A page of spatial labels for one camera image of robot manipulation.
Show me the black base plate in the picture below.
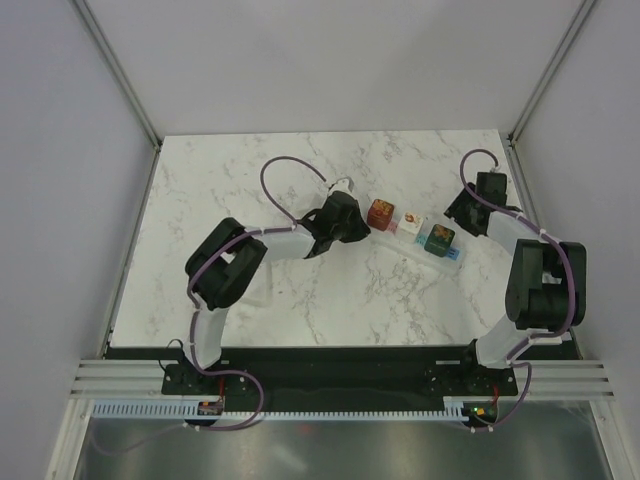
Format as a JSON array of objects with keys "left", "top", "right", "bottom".
[{"left": 162, "top": 346, "right": 518, "bottom": 411}]

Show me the aluminium frame rail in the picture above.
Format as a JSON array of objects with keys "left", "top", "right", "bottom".
[{"left": 71, "top": 359, "right": 614, "bottom": 400}]

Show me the red cube plug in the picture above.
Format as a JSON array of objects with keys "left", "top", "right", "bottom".
[{"left": 366, "top": 198, "right": 395, "bottom": 231}]

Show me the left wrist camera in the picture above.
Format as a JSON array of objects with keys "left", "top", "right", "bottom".
[{"left": 331, "top": 177, "right": 354, "bottom": 195}]

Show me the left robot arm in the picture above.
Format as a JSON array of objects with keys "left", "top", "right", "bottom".
[{"left": 184, "top": 191, "right": 371, "bottom": 393}]

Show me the white cube plug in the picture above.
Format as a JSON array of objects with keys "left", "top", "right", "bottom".
[{"left": 395, "top": 211, "right": 424, "bottom": 244}]

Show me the green cube plug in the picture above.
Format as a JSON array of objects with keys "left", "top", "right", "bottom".
[{"left": 424, "top": 224, "right": 455, "bottom": 258}]

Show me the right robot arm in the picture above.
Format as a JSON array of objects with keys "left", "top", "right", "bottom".
[{"left": 445, "top": 172, "right": 587, "bottom": 394}]

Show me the white cable duct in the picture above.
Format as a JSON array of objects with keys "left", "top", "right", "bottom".
[{"left": 91, "top": 399, "right": 468, "bottom": 421}]

